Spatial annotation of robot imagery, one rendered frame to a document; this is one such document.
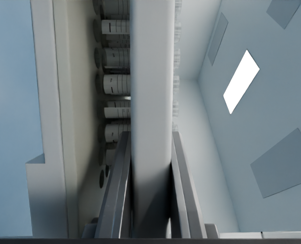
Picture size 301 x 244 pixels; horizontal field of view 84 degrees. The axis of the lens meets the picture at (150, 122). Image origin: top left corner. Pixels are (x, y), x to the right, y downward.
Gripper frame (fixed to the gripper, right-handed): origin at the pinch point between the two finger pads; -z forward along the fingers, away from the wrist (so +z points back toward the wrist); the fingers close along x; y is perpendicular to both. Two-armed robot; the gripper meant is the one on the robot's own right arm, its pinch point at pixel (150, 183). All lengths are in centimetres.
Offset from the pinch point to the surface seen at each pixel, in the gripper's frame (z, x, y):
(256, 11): -332, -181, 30
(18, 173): -71, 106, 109
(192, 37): -526, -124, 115
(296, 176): -109, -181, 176
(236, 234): -8.2, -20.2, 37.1
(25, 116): -106, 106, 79
